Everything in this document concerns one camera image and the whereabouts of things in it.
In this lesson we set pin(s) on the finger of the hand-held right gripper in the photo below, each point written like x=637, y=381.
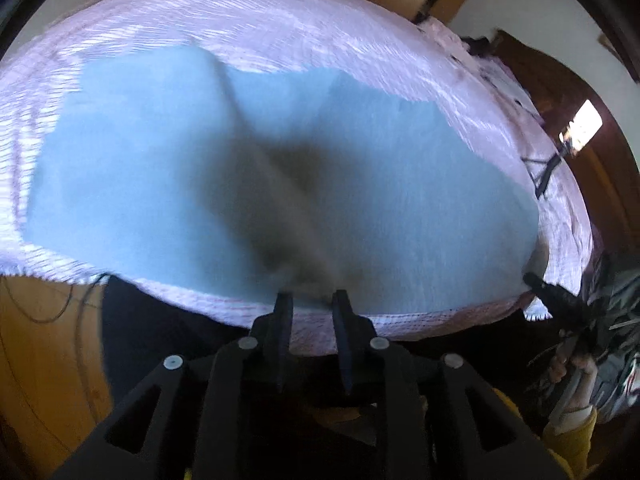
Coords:
x=552, y=294

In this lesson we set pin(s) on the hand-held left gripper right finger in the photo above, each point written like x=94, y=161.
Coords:
x=341, y=321

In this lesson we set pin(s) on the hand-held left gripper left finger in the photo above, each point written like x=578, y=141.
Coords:
x=284, y=321

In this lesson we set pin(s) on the light blue pants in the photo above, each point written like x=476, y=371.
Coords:
x=150, y=185

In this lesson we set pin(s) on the person's yellow sleeved right forearm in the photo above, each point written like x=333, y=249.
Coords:
x=570, y=442

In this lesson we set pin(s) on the person's right hand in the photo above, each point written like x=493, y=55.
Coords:
x=584, y=377

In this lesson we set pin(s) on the person's dark clothing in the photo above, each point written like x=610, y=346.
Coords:
x=165, y=320

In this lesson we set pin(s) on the black tripod stand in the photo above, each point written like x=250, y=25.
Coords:
x=545, y=175

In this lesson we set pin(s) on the bright lit screen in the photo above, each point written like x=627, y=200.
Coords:
x=581, y=125

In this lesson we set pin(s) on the dark wooden headboard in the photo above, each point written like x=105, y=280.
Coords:
x=550, y=70

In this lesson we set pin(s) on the pink ruffled pillow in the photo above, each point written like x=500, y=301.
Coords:
x=480, y=75

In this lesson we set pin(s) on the pink striped bedsheet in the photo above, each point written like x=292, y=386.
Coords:
x=250, y=20

